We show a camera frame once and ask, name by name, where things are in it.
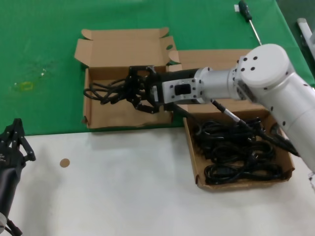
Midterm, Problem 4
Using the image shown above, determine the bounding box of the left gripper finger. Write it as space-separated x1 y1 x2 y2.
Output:
0 118 19 148
16 118 36 162

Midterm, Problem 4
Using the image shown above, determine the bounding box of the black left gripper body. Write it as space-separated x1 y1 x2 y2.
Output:
0 147 27 171

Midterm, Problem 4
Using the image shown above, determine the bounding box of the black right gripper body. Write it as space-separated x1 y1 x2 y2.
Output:
145 68 197 111

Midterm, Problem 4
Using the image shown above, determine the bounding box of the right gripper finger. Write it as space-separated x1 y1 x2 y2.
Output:
126 95 158 115
129 65 157 80

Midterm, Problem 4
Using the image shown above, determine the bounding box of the black power cable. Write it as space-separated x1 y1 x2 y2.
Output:
83 78 138 106
204 118 278 165
204 163 284 185
195 119 223 158

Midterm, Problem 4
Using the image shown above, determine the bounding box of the cardboard box with torn rim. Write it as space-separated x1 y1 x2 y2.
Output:
73 27 177 130

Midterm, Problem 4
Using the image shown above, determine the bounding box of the cardboard box with open lid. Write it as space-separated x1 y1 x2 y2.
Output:
168 49 295 190

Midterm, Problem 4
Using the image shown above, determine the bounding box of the green tablecloth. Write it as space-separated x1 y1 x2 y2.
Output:
0 0 315 138

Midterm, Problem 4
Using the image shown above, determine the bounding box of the plain black right arm cable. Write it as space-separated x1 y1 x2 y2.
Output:
172 103 197 120

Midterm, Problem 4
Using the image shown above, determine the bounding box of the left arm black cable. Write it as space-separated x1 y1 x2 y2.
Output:
4 217 23 236

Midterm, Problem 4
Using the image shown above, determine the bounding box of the right arm cable silver connector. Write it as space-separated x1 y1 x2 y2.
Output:
212 99 300 157

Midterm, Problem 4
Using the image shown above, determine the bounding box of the green handled screwdriver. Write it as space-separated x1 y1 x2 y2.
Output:
237 0 263 47

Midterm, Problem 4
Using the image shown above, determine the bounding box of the grey metal post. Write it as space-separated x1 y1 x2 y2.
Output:
296 18 315 57

